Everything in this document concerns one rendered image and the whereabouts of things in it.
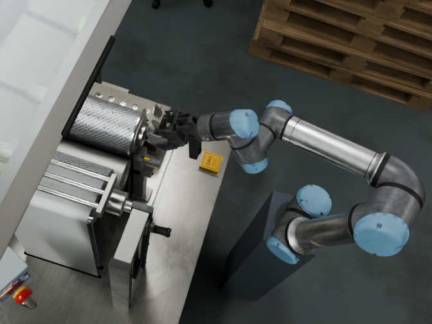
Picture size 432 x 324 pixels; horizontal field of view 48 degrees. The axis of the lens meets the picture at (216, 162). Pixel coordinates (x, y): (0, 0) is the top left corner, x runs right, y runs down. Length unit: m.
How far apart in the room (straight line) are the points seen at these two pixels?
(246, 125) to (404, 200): 0.42
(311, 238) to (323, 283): 1.34
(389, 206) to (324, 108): 2.05
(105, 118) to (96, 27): 0.76
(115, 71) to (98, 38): 2.45
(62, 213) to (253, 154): 0.50
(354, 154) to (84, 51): 0.85
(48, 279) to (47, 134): 1.12
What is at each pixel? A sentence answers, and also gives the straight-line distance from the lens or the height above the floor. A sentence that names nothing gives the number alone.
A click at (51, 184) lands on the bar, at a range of 1.18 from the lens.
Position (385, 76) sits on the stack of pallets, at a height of 0.17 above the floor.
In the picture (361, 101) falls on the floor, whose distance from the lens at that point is 3.37.
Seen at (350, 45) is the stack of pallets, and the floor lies 0.32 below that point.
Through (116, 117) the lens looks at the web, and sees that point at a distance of 1.39.
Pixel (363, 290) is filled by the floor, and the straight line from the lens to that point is 2.84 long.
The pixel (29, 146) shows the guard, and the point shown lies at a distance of 0.57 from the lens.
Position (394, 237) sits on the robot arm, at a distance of 1.20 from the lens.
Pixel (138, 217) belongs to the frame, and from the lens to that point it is 1.13.
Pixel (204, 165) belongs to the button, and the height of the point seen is 0.92.
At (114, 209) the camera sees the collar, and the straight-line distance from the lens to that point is 1.23.
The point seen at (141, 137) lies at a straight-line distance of 1.40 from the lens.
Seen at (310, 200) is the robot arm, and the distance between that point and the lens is 1.58.
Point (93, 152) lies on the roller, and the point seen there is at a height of 1.23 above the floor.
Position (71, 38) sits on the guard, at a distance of 0.70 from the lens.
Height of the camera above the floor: 2.51
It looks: 62 degrees down
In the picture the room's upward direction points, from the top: 21 degrees clockwise
